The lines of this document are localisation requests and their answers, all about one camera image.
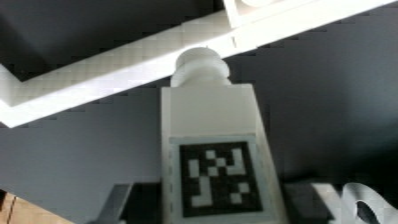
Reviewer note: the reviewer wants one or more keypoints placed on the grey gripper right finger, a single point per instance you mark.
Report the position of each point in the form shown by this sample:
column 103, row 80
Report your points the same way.
column 334, row 204

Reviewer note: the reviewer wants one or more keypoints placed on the white L-shaped obstacle fence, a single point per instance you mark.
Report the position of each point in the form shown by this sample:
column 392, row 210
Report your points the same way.
column 177, row 54

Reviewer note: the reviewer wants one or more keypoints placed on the white square tabletop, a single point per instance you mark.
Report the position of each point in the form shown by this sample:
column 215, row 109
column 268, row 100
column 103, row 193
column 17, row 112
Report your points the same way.
column 248, row 10

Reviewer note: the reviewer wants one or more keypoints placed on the white table leg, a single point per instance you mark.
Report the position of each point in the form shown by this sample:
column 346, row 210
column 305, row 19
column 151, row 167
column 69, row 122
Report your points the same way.
column 218, row 180

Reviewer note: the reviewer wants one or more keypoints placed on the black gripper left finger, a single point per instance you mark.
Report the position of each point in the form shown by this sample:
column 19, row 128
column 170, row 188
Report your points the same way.
column 110, row 214

